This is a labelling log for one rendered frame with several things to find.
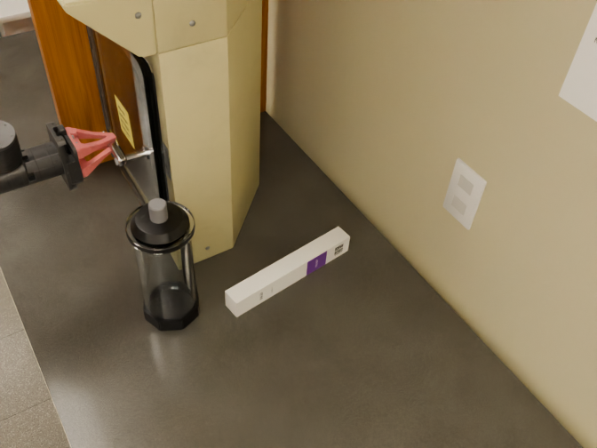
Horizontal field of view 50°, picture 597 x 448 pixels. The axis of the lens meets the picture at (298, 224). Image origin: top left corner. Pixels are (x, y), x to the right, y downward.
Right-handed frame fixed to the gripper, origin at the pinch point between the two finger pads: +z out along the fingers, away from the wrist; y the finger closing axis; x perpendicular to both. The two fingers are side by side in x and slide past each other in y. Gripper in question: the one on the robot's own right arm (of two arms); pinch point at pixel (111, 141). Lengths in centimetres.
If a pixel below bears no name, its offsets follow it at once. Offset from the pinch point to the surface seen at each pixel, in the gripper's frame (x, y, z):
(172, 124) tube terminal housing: -10.9, 8.4, 7.3
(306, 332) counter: -35.2, -26.0, 19.2
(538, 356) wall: -62, -21, 49
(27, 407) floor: 36, -120, -33
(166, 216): -19.9, -1.3, 1.3
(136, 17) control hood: -11.0, 27.4, 3.7
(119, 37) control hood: -10.9, 25.0, 1.0
